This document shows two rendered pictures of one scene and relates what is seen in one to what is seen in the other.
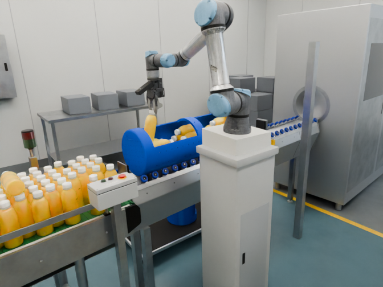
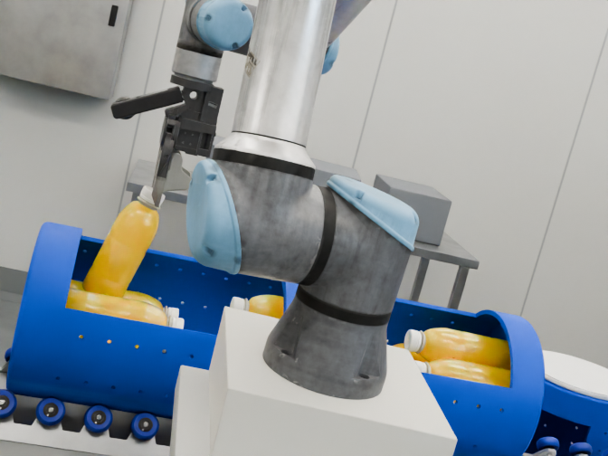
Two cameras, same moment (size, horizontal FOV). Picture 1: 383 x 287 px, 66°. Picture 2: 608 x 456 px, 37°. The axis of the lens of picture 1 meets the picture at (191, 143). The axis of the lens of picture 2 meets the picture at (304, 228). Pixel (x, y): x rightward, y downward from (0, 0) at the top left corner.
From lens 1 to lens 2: 0.88 m
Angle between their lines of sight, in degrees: 28
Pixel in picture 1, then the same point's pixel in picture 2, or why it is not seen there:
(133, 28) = (514, 13)
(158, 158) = (65, 352)
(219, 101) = (204, 194)
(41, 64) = not seen: hidden behind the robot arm
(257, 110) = not seen: outside the picture
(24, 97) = not seen: hidden behind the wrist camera
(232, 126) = (282, 337)
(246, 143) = (285, 430)
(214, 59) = (258, 24)
